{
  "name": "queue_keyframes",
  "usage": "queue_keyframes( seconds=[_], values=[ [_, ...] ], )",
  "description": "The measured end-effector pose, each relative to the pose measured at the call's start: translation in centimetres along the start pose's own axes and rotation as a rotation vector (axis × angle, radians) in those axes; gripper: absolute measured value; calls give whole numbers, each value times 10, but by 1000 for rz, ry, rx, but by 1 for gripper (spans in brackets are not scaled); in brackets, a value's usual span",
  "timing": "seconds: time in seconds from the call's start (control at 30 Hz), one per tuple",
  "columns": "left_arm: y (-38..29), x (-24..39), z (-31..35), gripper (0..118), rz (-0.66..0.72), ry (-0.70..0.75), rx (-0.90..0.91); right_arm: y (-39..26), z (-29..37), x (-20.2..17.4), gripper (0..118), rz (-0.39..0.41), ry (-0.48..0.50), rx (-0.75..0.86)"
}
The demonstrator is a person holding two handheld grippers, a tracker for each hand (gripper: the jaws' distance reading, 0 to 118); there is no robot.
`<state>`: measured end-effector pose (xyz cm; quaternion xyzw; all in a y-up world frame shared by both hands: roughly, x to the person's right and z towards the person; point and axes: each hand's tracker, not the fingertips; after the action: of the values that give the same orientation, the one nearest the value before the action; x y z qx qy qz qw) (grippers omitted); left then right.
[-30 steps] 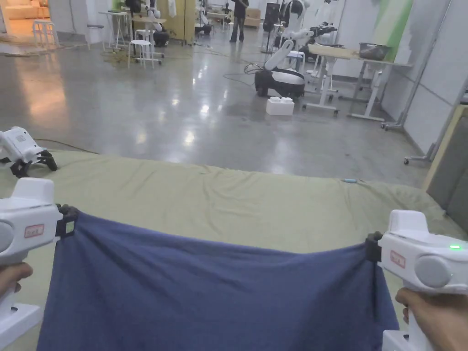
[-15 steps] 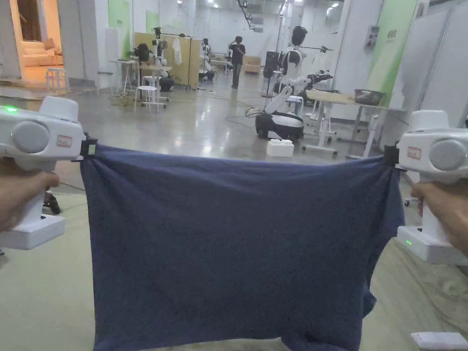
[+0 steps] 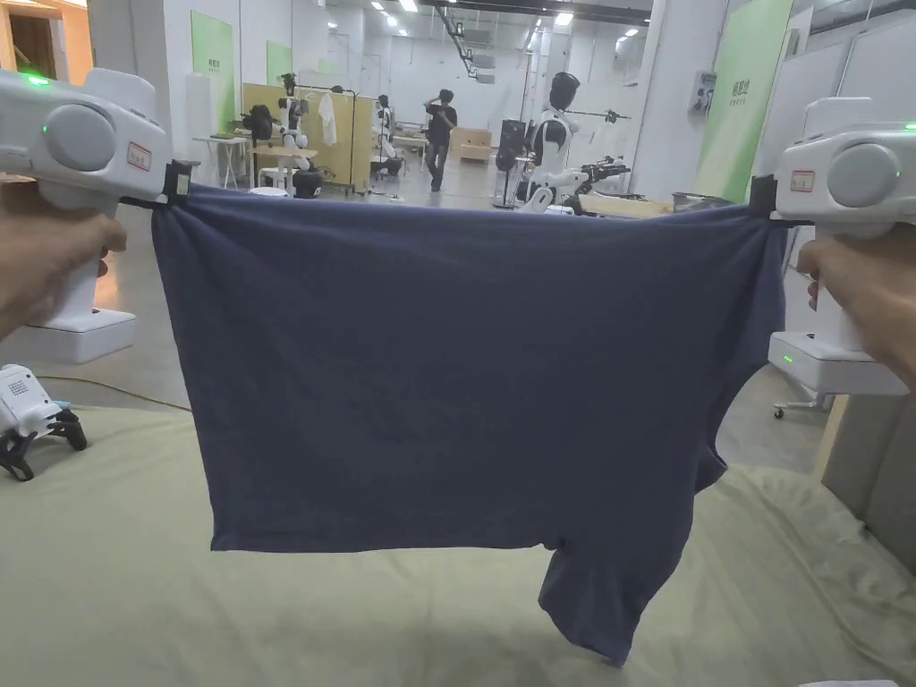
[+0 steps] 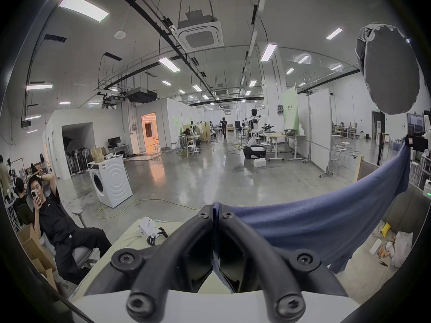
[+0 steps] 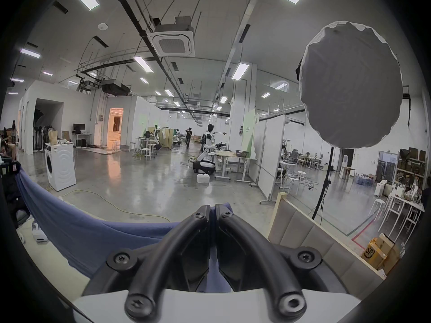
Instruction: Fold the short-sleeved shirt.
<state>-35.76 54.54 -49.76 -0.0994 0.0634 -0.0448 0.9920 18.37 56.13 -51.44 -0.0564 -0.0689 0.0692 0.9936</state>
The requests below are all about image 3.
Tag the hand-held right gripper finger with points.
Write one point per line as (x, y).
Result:
(791, 222)

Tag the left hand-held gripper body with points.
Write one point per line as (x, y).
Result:
(79, 136)

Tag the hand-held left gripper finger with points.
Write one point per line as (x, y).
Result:
(147, 205)

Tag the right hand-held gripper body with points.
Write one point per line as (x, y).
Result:
(851, 172)

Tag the dark blue shirt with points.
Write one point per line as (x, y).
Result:
(444, 372)

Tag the person's right hand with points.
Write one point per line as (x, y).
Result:
(866, 300)

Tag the person's left hand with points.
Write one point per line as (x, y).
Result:
(50, 265)

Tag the white hanging garment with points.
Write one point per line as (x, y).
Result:
(327, 120)

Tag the spare hand-held gripper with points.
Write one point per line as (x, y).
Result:
(28, 408)

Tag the small white humanoid robot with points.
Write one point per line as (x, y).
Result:
(388, 136)

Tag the white humanoid robot black head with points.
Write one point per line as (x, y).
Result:
(552, 143)

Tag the grey padded headboard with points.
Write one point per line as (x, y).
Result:
(876, 465)

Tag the wooden box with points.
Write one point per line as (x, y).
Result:
(474, 145)

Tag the bed with pale green sheet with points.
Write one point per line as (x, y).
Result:
(107, 572)

